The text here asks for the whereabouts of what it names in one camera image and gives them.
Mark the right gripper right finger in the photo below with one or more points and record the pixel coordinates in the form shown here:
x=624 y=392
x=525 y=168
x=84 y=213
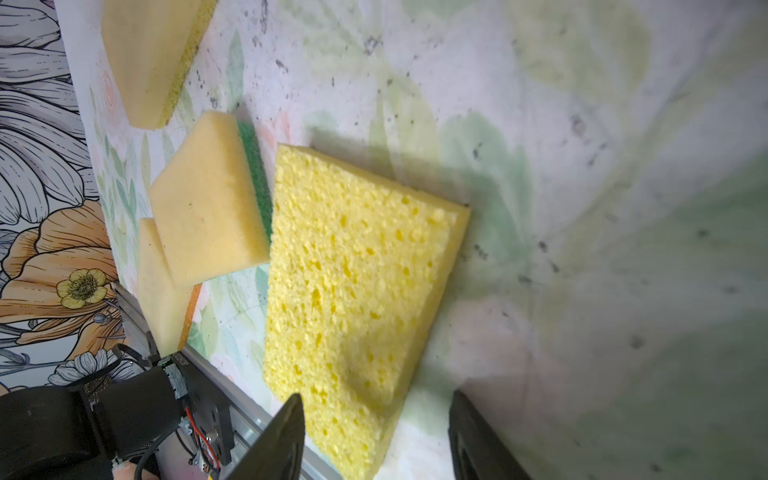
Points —
x=477 y=451

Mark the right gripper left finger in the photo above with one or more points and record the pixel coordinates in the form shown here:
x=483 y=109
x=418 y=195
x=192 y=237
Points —
x=277 y=453

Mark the speckled yellow sponge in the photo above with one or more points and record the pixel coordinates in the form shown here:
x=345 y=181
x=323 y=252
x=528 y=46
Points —
x=359 y=264

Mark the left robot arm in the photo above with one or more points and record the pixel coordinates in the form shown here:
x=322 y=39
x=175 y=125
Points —
x=88 y=430

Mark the tan yellow sponge lower left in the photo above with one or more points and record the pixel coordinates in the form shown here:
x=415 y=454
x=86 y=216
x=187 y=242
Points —
x=168 y=308

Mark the tan yellow sponge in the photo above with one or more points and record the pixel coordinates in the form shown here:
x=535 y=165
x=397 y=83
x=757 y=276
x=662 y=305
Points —
x=212 y=203
x=150 y=46
x=168 y=308

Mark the tan yellow sponge middle left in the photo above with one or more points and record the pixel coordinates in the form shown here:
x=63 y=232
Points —
x=212 y=203

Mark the tan yellow sponge upper left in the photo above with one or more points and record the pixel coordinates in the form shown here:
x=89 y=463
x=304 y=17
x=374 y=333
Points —
x=150 y=46

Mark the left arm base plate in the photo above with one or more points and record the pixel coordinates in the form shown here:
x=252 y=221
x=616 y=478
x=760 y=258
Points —
x=210 y=412

